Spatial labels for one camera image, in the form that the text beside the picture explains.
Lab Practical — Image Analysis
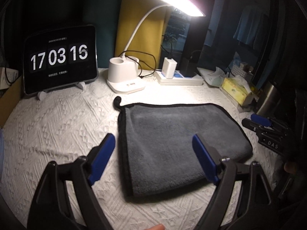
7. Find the hanging blue garment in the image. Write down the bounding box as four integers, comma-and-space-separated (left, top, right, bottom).
233, 5, 268, 51

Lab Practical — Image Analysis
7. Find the black cable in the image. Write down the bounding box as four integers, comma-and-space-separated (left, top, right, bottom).
119, 50, 158, 79

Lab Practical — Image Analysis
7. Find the grey folded microfibre towel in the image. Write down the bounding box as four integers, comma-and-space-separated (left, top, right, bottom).
113, 97, 252, 197

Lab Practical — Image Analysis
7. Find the white plastic basket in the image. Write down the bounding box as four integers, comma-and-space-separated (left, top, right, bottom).
229, 64, 253, 83

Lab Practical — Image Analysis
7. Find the steel cup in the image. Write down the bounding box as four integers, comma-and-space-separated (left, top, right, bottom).
255, 81, 281, 117

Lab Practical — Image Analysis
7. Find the white power strip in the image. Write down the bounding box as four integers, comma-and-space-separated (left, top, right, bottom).
154, 71, 203, 86

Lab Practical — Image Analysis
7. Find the tablet showing clock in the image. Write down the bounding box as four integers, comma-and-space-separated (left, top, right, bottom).
23, 25, 98, 95

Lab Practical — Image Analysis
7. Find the yellow curtain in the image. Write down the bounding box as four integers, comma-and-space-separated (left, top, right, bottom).
115, 0, 172, 70

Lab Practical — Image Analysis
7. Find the white tablet stand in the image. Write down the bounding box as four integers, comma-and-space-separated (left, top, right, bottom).
36, 81, 86, 101

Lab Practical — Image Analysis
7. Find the black power adapter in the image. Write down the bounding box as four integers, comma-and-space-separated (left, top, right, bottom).
179, 57, 197, 77

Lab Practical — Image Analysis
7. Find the white desk lamp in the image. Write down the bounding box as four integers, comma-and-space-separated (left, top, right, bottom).
107, 0, 205, 94

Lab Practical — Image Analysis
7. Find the fingertip at bottom edge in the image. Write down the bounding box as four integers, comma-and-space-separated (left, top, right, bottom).
145, 224, 165, 230

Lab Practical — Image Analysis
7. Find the yellow tissue box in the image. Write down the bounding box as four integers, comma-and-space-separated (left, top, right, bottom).
221, 75, 254, 106

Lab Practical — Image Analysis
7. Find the white charger plug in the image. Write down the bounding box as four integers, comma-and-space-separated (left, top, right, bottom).
161, 57, 177, 79

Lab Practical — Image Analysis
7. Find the cardboard box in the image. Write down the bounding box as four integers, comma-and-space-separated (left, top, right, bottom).
0, 77, 22, 128

